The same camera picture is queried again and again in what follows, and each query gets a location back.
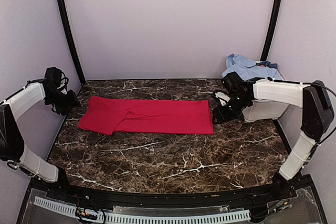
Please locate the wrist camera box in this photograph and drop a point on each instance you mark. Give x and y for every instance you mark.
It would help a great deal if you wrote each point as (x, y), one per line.
(54, 74)
(232, 81)

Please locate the red t-shirt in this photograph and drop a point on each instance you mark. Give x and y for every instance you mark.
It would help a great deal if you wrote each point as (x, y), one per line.
(107, 116)

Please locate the right black frame post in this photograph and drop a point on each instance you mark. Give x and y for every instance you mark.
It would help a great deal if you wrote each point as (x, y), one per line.
(270, 30)

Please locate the right electronics board with wires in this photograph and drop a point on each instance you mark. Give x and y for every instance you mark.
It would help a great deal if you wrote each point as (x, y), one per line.
(279, 206)

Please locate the light blue shirt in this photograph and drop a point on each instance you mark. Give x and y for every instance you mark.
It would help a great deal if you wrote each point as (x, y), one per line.
(247, 68)

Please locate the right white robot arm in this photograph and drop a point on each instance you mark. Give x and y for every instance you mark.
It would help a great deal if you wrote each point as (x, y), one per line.
(303, 110)

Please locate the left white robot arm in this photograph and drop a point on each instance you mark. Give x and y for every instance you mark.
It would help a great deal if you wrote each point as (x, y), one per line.
(26, 137)

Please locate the white slotted cable duct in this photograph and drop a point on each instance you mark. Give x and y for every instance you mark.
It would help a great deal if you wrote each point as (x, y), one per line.
(153, 215)

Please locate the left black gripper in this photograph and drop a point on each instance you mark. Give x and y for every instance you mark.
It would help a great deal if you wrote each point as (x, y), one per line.
(73, 102)

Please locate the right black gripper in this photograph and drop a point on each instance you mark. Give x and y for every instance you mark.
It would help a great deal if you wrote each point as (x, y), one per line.
(221, 116)

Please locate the black frame post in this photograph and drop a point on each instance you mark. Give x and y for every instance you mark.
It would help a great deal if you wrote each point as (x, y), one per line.
(70, 41)
(270, 30)

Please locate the left black frame post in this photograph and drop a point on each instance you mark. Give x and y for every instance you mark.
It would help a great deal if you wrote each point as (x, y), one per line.
(70, 41)

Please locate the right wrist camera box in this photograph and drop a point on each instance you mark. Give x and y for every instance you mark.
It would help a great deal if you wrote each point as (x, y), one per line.
(232, 81)

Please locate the electronics board with wires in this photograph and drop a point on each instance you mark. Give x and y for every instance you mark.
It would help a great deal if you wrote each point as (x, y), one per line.
(279, 206)
(90, 213)

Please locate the left electronics board with wires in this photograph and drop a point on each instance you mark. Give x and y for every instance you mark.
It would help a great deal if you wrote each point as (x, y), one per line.
(90, 213)

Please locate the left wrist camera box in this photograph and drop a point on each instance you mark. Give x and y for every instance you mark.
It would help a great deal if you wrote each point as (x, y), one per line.
(54, 74)

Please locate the dark blue garment in bin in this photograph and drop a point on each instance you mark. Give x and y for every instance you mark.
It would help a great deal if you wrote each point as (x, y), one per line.
(267, 64)

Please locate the white plastic laundry bin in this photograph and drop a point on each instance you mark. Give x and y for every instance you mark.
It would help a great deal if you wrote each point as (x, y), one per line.
(268, 97)

